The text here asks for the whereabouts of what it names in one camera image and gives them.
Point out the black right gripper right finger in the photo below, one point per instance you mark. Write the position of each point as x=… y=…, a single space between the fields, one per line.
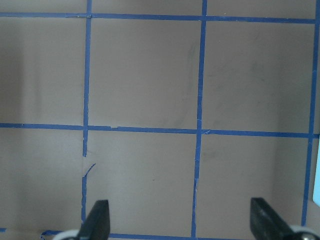
x=266 y=224

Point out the light blue plastic bin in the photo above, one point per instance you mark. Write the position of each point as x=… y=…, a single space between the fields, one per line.
x=316 y=188

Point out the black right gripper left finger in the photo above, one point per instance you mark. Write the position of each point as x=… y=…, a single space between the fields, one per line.
x=97 y=224

